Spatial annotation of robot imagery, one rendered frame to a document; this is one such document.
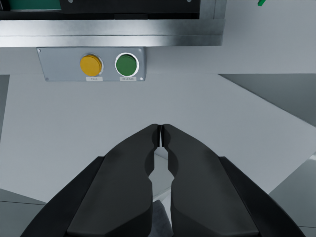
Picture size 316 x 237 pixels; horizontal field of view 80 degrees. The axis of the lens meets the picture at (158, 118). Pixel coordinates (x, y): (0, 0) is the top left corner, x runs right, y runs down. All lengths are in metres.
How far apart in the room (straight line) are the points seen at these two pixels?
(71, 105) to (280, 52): 0.56
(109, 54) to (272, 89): 1.39
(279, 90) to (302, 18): 1.13
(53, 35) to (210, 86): 0.38
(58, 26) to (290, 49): 0.52
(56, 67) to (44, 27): 0.07
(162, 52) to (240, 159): 0.42
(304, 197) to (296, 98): 1.16
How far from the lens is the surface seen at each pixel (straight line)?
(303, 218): 2.84
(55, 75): 0.45
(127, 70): 0.39
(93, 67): 0.40
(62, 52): 0.43
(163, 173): 0.58
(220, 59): 0.52
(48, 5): 0.45
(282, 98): 1.72
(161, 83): 0.51
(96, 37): 0.40
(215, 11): 0.40
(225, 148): 0.64
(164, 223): 0.52
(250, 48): 0.54
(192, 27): 0.39
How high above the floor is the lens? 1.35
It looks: 62 degrees down
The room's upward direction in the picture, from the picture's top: 179 degrees counter-clockwise
